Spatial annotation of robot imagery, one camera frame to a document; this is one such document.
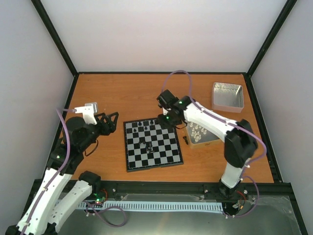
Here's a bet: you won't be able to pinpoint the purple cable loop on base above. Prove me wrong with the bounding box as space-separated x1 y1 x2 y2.
83 199 128 227

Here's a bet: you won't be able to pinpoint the pink-rimmed metal tin lid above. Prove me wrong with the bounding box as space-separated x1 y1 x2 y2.
212 82 244 113

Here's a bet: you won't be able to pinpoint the black chess pieces cluster centre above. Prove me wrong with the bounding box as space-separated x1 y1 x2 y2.
139 141 153 153

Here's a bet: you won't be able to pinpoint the light blue cable duct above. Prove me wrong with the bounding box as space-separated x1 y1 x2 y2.
93 201 223 213

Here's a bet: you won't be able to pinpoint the small circuit board with led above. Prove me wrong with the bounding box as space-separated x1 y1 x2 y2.
94 191 108 204

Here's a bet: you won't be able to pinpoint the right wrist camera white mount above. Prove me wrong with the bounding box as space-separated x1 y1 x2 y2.
162 108 169 115

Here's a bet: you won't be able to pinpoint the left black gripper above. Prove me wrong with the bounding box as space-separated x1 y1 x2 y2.
80 112 120 150

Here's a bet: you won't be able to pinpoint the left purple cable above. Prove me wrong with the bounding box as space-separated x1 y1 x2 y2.
21 109 76 235

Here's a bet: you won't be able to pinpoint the white chess pieces in tin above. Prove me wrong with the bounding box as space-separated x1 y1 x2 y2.
189 122 208 143

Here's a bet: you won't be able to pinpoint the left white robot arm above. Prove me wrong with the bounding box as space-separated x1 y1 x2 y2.
5 106 119 235

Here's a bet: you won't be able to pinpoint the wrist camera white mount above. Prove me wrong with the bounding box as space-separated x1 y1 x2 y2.
74 102 98 125
162 108 169 115

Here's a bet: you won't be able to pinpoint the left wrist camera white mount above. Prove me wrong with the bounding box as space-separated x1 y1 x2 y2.
74 102 98 125

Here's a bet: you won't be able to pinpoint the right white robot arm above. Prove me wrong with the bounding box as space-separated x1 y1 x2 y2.
157 90 258 199

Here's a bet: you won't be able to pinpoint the black frame rail front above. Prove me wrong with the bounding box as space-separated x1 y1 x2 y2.
98 181 293 197

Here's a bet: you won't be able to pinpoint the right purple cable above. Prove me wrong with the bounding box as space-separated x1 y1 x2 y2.
161 70 268 218

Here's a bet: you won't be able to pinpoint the open metal tin with pieces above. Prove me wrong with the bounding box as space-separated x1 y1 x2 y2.
186 122 221 148

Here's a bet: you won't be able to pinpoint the black and silver chessboard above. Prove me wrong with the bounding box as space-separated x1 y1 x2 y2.
123 118 183 172

